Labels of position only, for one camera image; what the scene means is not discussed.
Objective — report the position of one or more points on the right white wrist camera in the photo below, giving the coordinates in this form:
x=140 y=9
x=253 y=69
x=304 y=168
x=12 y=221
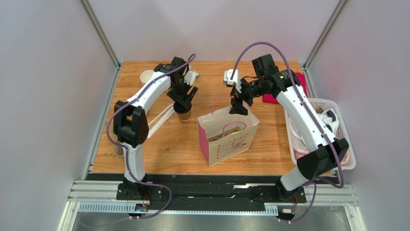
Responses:
x=232 y=79

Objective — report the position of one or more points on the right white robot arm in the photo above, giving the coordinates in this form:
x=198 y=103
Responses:
x=325 y=150

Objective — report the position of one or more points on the straw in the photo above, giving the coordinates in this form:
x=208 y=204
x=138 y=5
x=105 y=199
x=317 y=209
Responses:
x=158 y=119
x=160 y=123
x=160 y=114

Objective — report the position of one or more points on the single paper coffee cup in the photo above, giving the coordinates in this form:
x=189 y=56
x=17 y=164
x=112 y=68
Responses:
x=184 y=117

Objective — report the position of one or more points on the folded red t-shirt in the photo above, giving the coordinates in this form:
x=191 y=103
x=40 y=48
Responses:
x=267 y=98

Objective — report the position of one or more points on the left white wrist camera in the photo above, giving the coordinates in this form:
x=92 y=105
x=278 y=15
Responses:
x=191 y=77

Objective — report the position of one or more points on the black plastic cup lid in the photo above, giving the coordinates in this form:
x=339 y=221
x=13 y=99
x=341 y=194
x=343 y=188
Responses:
x=182 y=108

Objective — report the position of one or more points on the cardboard cup carrier tray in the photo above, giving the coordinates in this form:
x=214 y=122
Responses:
x=118 y=151

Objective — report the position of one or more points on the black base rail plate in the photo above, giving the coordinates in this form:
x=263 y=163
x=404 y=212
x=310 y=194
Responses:
x=260 y=188

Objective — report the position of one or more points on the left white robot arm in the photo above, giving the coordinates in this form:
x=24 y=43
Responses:
x=130 y=125

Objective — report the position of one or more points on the beige Cakes paper bag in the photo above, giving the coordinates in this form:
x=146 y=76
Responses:
x=215 y=123

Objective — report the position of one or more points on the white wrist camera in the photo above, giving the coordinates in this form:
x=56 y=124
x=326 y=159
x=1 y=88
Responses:
x=191 y=77
x=232 y=79

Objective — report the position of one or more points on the white plastic laundry basket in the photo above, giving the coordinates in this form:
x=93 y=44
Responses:
x=349 y=161

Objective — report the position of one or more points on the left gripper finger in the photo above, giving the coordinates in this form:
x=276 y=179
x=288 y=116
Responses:
x=181 y=102
x=191 y=95

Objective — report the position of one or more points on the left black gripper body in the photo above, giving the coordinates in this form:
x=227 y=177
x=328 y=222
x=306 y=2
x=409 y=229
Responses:
x=179 y=92

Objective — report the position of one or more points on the white and pink clothes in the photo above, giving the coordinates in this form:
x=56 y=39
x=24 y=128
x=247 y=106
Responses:
x=328 y=117

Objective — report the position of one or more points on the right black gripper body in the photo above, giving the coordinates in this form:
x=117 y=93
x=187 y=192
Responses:
x=238 y=99

